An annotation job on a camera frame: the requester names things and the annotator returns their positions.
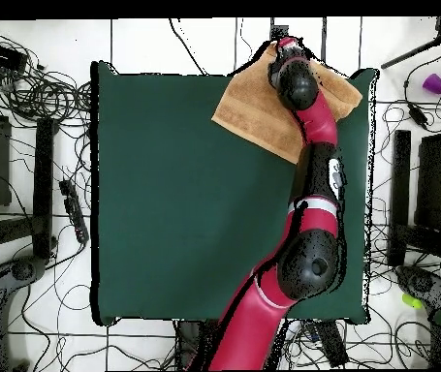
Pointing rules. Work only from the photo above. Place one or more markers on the orange terry towel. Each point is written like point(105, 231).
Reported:
point(255, 112)

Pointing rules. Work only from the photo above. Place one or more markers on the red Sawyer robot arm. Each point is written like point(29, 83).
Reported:
point(309, 252)

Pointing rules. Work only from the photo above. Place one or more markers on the dark grey square patch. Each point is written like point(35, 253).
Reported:
point(280, 30)

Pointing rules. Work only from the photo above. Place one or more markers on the black tripod pole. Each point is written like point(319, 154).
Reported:
point(414, 52)

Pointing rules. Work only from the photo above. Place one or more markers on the black power adapter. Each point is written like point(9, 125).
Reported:
point(417, 115)

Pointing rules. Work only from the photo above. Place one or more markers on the purple cup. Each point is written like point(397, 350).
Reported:
point(434, 83)

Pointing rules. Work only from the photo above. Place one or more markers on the black upright bar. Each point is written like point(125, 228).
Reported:
point(44, 186)
point(401, 186)

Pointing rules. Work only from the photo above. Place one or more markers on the dark green table cloth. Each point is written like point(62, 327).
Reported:
point(158, 193)

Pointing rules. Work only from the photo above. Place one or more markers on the black power strip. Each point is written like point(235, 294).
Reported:
point(73, 211)

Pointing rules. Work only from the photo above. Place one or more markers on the dark grey stand foot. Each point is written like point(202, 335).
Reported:
point(425, 285)
point(22, 269)

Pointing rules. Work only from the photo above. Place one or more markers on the yellow-green small object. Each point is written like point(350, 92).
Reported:
point(412, 300)

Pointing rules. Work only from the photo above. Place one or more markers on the black rectangular block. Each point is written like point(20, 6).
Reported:
point(332, 343)

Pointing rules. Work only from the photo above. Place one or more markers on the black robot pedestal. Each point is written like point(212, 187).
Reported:
point(193, 345)

